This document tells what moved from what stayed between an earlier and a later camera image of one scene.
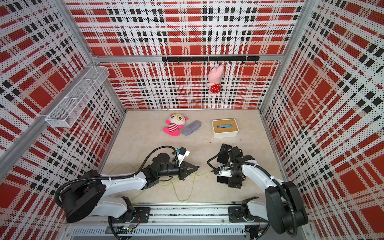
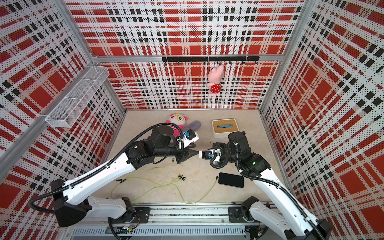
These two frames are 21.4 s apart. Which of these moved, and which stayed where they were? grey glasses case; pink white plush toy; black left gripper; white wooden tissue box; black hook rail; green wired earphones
Moved: green wired earphones; black left gripper
Stayed: grey glasses case; pink white plush toy; black hook rail; white wooden tissue box
